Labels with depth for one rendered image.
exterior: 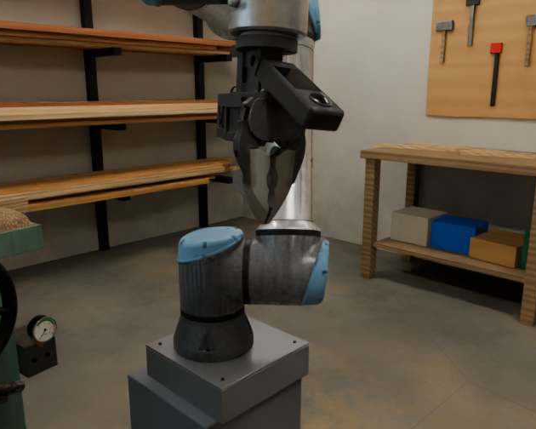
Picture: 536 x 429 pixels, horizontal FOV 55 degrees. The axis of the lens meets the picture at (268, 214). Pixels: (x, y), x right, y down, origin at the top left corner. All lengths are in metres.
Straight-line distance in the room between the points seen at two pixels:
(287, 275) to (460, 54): 2.83
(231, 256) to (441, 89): 2.85
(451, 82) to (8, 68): 2.93
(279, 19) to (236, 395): 0.79
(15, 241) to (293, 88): 0.95
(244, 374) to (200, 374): 0.09
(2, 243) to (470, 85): 3.04
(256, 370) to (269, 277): 0.20
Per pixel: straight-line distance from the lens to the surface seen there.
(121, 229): 4.37
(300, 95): 0.54
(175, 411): 1.22
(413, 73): 3.92
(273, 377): 1.22
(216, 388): 1.12
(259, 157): 0.59
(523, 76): 3.60
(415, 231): 3.47
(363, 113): 4.13
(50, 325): 1.39
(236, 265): 1.13
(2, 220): 1.36
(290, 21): 0.59
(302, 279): 1.12
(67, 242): 4.18
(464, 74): 3.73
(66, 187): 3.58
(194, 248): 1.13
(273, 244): 1.13
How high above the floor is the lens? 1.22
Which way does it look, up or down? 13 degrees down
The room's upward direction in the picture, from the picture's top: straight up
